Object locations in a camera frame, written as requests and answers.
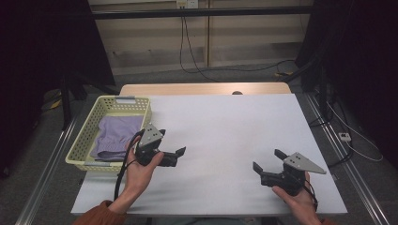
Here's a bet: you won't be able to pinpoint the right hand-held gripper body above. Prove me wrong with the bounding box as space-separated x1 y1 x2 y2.
260 152 327 197

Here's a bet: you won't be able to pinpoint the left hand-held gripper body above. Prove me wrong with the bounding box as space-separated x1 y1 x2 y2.
134 123 179 168

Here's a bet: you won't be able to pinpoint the purple pants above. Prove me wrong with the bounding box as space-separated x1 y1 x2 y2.
89 115 145 162

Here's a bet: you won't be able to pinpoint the yellow plastic basket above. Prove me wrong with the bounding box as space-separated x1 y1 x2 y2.
65 95 153 173

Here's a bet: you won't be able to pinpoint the person's right hand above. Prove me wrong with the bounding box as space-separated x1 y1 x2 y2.
271 172 318 221

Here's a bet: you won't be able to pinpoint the person's left hand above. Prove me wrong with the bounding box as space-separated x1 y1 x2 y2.
123 136 164 203

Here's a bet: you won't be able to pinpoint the white table mat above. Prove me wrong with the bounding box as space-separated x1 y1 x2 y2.
70 93 348 218

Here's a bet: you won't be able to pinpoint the black angled stand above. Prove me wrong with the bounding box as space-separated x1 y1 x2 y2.
275 59 332 123

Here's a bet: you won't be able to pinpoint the black tripod stand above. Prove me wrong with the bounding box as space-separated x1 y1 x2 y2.
59 73 121 130

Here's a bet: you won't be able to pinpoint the narrow black curtain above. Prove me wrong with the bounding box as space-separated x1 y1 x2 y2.
295 0 398 160

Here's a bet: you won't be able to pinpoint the black horizontal metal bar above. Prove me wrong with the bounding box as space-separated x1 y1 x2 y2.
90 6 314 21

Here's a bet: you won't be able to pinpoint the wide black curtain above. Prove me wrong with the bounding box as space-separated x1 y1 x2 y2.
0 0 115 179

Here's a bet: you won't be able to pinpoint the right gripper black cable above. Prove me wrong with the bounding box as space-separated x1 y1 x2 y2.
301 177 319 211

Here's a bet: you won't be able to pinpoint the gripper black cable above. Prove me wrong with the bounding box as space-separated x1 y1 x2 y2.
301 177 319 211
114 129 145 201

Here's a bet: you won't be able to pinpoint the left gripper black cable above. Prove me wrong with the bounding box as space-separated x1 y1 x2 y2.
114 129 145 201

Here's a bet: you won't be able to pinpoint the metal floor rail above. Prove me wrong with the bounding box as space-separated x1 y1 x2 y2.
15 115 79 225
304 92 390 225

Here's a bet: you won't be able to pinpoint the black floor cable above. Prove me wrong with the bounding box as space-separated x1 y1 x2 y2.
308 93 355 168

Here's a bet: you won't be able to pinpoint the white floor cable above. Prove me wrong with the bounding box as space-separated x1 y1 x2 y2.
327 101 384 163

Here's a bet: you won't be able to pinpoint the long black wall cable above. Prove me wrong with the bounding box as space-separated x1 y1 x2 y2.
178 16 297 75

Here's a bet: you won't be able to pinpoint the short black wall cable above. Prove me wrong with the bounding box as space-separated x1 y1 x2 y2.
182 16 220 83

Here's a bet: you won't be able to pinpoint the white wall socket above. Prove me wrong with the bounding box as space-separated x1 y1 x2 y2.
176 0 199 9

